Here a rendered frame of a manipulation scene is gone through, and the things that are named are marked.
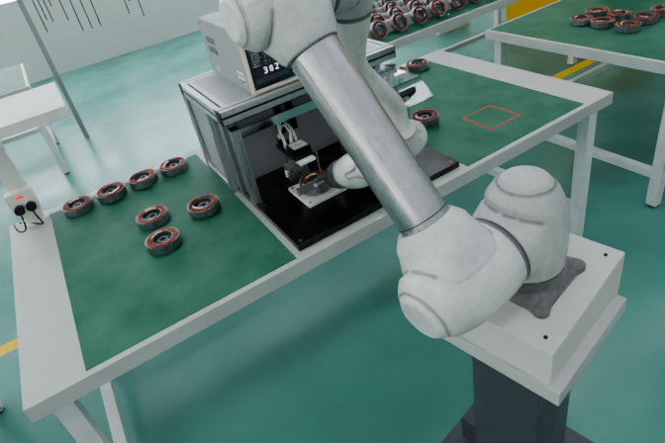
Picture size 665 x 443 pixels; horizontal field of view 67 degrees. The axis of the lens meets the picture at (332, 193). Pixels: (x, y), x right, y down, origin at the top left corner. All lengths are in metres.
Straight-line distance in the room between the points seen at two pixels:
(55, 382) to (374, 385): 1.13
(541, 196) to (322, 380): 1.38
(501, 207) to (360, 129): 0.30
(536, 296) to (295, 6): 0.74
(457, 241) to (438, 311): 0.12
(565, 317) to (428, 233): 0.37
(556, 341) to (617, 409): 1.00
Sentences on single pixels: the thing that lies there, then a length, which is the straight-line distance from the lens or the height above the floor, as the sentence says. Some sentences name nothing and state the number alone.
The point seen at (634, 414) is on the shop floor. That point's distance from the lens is 2.07.
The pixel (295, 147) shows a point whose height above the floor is 0.92.
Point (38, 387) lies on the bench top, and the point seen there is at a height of 0.75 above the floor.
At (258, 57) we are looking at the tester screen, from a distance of 1.63.
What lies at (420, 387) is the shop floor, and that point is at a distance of 2.05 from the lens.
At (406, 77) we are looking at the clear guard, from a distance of 1.70.
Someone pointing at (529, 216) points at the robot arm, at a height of 1.09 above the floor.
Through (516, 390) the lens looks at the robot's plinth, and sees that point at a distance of 1.36.
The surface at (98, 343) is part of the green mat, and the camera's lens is 1.51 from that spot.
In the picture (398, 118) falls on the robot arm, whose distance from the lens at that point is 1.35.
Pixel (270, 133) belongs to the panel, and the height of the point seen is 0.91.
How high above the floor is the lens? 1.68
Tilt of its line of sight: 33 degrees down
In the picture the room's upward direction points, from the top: 12 degrees counter-clockwise
